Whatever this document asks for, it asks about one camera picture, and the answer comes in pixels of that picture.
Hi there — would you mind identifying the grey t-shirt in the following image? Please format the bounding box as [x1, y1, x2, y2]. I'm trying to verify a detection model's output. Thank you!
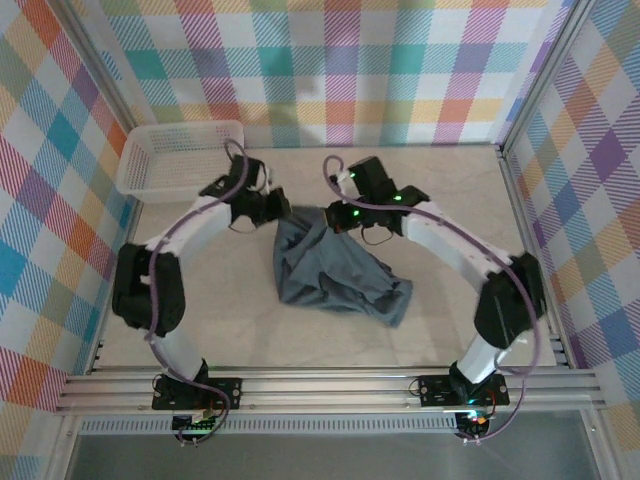
[272, 203, 415, 329]

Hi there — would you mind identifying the white perforated plastic basket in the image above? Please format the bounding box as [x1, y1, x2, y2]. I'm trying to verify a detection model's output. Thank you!
[115, 119, 247, 204]

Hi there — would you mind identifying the grey metal shelf plate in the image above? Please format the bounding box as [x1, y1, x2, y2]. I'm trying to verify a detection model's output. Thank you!
[64, 433, 601, 480]

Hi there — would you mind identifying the aluminium corner strut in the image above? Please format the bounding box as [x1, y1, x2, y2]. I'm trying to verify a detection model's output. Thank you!
[44, 414, 84, 480]
[579, 407, 619, 480]

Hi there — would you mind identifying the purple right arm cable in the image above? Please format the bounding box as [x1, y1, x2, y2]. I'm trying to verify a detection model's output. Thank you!
[322, 155, 546, 444]

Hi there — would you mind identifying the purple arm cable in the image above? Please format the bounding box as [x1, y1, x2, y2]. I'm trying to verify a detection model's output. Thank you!
[322, 155, 546, 444]
[143, 139, 250, 446]

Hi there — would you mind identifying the thin black right gripper cable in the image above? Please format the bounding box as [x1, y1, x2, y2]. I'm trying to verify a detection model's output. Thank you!
[361, 226, 397, 247]

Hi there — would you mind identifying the aluminium side rail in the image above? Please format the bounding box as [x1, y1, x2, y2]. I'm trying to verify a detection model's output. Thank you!
[87, 197, 146, 376]
[499, 144, 574, 371]

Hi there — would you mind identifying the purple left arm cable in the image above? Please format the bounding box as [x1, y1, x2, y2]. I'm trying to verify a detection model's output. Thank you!
[143, 139, 250, 446]

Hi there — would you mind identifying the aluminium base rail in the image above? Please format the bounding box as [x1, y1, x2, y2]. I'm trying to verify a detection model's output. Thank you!
[53, 366, 607, 416]

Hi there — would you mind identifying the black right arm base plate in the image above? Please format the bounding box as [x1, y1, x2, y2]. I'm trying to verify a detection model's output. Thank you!
[417, 372, 511, 407]

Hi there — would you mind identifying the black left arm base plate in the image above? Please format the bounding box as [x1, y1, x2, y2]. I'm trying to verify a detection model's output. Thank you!
[151, 375, 243, 412]

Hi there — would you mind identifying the aluminium frame post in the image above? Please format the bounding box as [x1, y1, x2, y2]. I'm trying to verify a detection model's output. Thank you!
[497, 0, 604, 154]
[47, 0, 141, 136]

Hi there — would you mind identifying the slotted grey cable duct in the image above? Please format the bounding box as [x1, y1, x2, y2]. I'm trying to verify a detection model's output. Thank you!
[79, 417, 460, 436]

